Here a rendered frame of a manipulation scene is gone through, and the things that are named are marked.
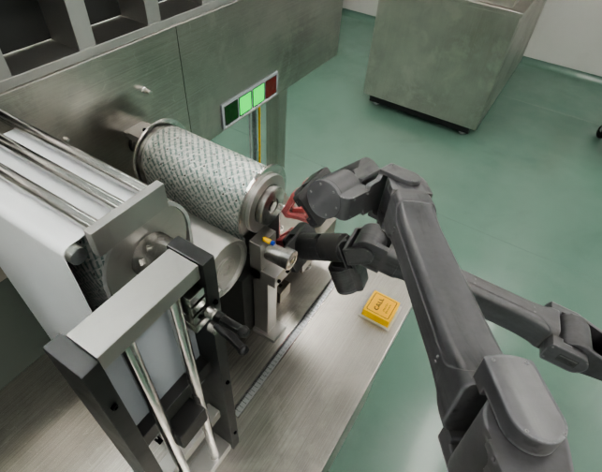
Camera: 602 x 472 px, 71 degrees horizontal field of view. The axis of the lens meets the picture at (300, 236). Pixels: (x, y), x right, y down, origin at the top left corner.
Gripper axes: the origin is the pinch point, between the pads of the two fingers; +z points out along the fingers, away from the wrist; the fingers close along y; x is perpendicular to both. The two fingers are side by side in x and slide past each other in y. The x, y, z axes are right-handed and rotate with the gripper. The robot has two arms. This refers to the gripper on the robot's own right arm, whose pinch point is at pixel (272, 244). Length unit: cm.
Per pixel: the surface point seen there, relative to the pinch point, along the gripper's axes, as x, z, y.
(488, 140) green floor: -101, 38, 269
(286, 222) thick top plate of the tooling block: -1.6, 5.0, 11.4
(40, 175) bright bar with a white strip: 37, -10, -35
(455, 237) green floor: -107, 28, 150
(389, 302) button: -25.8, -15.8, 11.7
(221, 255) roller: 11.7, -8.9, -18.3
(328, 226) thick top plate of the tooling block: -6.1, -2.9, 16.3
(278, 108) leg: 11, 47, 71
